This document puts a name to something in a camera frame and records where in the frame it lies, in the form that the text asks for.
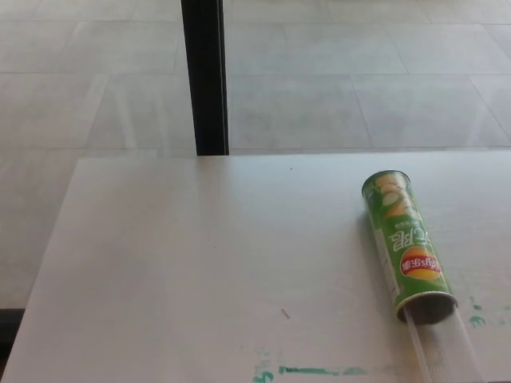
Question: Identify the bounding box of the clear plastic chips tray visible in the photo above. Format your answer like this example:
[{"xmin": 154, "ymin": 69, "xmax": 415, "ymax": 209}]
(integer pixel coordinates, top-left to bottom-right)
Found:
[{"xmin": 398, "ymin": 306, "xmax": 481, "ymax": 383}]

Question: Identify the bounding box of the green chips can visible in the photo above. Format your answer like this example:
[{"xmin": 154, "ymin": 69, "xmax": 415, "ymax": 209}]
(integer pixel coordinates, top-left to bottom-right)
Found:
[{"xmin": 361, "ymin": 169, "xmax": 459, "ymax": 325}]

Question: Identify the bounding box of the black window frame post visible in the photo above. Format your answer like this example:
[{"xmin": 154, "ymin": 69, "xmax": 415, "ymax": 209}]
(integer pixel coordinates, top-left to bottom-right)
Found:
[{"xmin": 180, "ymin": 0, "xmax": 231, "ymax": 157}]

